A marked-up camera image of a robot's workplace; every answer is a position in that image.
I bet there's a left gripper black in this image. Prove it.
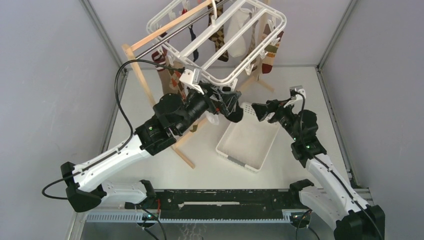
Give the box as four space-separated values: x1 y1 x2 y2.
174 82 240 135

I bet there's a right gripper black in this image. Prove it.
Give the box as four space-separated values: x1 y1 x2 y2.
251 97 301 142

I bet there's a beige orange argyle sock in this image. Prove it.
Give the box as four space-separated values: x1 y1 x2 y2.
167 69 187 101

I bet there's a white plastic clip hanger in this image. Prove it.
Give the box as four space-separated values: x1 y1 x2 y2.
132 0 288 89

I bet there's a black sock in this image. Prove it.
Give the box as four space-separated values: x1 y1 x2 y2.
226 104 244 123

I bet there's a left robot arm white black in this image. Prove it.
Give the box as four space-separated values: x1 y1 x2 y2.
60 82 243 213

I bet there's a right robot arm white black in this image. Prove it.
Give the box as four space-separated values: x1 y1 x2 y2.
251 100 385 240

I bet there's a white plastic basket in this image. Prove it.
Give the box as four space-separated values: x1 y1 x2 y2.
215 102 280 173

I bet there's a white sock hanging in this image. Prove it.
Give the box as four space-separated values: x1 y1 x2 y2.
224 8 252 58

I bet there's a navy blue sock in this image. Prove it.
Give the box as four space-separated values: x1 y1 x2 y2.
188 26 200 63

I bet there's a brown yellow argyle sock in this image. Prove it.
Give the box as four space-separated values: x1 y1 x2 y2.
208 5 229 62

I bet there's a metal hanging rod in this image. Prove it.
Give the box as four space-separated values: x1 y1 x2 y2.
135 9 213 59

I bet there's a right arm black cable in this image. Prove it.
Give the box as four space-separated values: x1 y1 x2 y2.
291 91 385 240

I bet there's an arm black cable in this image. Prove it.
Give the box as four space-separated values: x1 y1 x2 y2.
41 59 185 201
291 91 385 240

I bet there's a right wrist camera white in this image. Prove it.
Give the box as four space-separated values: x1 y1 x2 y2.
284 85 306 107

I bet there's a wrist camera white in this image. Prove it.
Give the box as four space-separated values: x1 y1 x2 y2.
179 65 205 95
284 85 306 107

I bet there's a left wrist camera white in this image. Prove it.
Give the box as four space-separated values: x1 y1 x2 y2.
179 65 205 95

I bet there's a wooden rack frame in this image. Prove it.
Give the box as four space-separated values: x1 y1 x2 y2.
121 0 276 170

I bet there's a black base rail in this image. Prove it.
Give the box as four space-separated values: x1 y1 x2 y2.
124 189 308 218

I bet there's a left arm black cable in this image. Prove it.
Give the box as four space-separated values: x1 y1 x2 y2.
41 59 185 201

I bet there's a white cable duct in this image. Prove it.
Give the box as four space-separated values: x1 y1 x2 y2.
85 211 303 224

